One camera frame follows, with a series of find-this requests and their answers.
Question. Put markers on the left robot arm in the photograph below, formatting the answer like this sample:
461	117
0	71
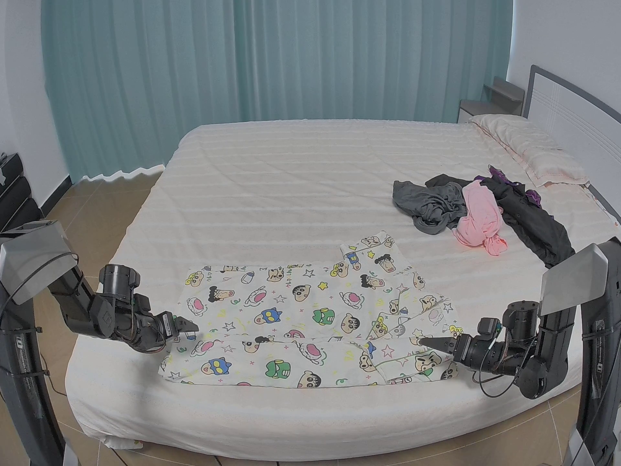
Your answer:
34	260

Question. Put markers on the grey bedside table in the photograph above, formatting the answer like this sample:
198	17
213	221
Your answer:
490	105

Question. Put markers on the black garment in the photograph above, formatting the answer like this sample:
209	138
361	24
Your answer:
538	231

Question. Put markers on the pale pink pillow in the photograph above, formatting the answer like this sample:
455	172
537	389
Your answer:
533	148

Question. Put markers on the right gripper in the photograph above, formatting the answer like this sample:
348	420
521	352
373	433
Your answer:
478	352

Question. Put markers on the dark grey garment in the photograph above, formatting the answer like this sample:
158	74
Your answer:
427	207

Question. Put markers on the black chest of drawers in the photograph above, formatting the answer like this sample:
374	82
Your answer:
14	202

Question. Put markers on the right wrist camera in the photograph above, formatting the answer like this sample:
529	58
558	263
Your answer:
488	327

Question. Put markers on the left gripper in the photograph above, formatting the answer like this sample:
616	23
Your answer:
162	330

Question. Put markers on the pink garment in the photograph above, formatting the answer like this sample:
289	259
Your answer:
480	221

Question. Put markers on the purple garment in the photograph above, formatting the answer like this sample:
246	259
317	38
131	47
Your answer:
531	196

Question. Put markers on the bed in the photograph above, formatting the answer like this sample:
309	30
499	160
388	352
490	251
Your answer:
291	187

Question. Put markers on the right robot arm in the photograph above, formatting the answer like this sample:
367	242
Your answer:
572	279

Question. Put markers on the white printed pyjama top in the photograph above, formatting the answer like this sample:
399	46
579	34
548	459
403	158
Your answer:
301	328

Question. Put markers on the blue-green curtain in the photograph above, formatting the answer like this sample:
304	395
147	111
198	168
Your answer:
271	56

